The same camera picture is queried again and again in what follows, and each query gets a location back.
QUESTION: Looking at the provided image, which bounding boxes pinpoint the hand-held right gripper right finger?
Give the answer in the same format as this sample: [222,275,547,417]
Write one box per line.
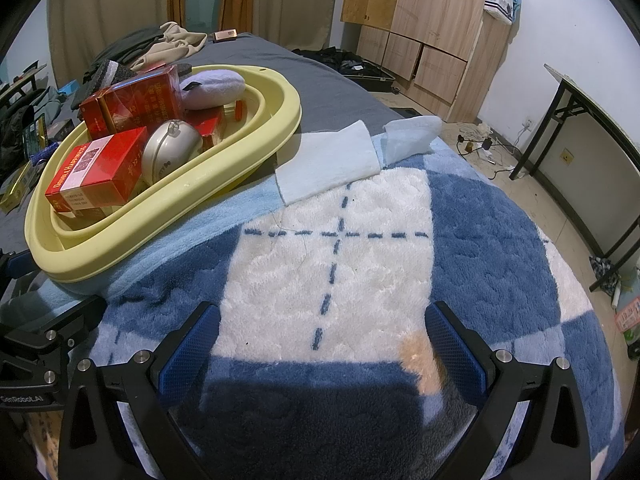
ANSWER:
[424,301,594,480]

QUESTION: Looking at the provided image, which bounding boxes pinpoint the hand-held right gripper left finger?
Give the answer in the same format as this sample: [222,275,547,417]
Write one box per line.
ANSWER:
[57,301,222,480]

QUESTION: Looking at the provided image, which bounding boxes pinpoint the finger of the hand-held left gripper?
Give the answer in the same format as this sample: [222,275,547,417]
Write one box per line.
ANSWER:
[0,249,33,288]
[0,295,107,361]

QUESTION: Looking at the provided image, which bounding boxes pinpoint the red white box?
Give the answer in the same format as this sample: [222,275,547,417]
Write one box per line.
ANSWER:
[44,126,148,212]

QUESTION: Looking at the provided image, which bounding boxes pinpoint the orange red box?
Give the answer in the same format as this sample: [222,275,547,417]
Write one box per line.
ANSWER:
[80,87,118,138]

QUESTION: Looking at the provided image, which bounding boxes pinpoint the yellow plastic basin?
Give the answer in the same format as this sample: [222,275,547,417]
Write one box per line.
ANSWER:
[24,64,304,293]

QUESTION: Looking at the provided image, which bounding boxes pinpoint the beige round metal tin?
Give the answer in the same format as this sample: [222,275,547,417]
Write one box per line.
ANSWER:
[141,119,205,187]

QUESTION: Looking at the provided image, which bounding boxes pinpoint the long red foil box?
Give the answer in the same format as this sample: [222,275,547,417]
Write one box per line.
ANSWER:
[100,64,183,133]

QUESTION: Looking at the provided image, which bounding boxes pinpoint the red box with gold seal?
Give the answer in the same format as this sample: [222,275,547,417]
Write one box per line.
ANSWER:
[192,109,227,153]

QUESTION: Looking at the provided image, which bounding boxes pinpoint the purple plush toy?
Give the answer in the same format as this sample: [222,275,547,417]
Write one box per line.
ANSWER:
[177,69,247,110]

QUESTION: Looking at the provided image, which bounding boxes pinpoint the yellow box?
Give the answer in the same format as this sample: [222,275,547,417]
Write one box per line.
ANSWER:
[0,162,46,211]

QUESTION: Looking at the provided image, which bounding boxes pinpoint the green printed box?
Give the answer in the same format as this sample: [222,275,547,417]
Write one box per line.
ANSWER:
[22,116,49,153]

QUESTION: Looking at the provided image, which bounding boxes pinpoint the black backpack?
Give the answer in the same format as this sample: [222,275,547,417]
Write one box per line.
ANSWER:
[0,90,38,163]

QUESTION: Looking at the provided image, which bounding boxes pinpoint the blue white checkered blanket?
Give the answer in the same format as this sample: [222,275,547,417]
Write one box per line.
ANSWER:
[20,116,626,480]

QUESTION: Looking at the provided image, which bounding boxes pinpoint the teal cloth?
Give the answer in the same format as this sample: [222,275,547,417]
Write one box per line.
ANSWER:
[37,85,68,121]

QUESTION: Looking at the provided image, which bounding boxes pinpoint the checkered cloth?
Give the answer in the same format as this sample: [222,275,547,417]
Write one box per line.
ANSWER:
[589,256,621,296]

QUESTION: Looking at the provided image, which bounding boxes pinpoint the pink bag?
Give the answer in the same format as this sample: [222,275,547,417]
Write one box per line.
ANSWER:
[614,296,640,336]

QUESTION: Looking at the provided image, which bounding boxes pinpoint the dark green clothes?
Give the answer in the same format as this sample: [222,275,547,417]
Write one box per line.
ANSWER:
[82,27,168,76]

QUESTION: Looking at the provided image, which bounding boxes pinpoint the beige clothes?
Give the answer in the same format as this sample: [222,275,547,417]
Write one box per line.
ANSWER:
[131,21,208,68]

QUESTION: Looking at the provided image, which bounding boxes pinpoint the grey bed sheet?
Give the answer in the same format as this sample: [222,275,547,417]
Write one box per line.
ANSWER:
[0,32,418,261]

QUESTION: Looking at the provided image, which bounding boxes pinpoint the black folding table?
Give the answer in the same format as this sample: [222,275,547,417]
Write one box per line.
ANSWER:
[509,62,640,293]

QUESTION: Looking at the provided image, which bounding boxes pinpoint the black suitcase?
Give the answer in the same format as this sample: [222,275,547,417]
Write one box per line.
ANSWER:
[291,46,401,95]

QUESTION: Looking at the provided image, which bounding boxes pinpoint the wooden wardrobe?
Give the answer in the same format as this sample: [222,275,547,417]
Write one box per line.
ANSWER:
[340,0,518,123]

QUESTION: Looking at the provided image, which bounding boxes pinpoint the white hanging plastic bag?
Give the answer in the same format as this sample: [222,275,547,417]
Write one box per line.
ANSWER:
[482,0,516,26]

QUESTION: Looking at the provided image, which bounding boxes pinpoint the power strip with cables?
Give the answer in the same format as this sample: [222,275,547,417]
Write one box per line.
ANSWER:
[456,127,526,181]

